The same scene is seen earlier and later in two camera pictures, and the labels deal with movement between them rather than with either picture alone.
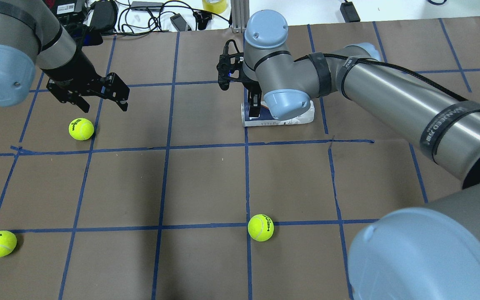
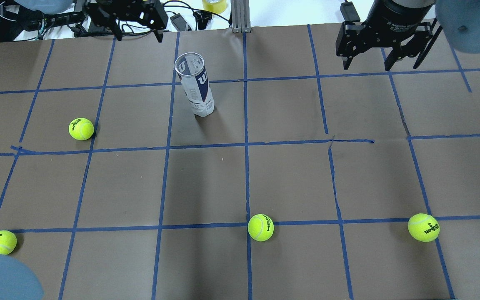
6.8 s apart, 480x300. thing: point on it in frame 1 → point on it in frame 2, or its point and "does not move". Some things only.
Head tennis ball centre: x=261 y=227 does not move
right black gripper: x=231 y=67 → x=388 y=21
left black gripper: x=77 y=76 → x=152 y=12
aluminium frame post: x=240 y=15 does not move
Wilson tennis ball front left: x=81 y=129 does not move
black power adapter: x=349 y=12 does not move
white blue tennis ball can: x=266 y=119 → x=190 y=67
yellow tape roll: x=218 y=6 does not move
